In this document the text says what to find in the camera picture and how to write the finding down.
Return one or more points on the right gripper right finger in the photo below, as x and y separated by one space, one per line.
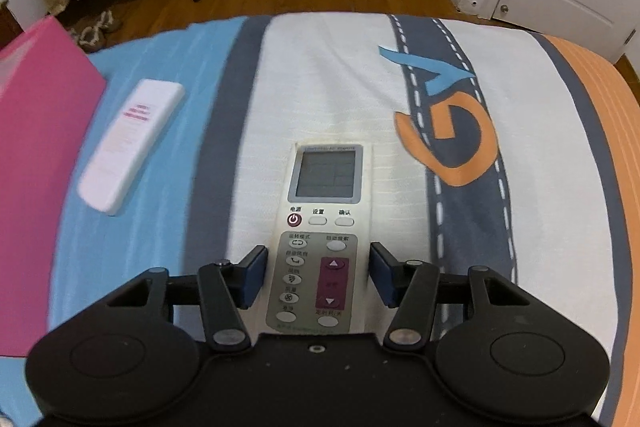
409 287

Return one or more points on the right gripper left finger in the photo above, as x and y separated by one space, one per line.
225 288

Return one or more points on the white remote with screen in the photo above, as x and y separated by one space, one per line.
317 272

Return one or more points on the white slim remote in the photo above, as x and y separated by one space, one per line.
127 141

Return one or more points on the striped bed cover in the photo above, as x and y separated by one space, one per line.
507 158

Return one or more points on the pink cardboard box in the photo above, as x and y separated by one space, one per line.
49 92

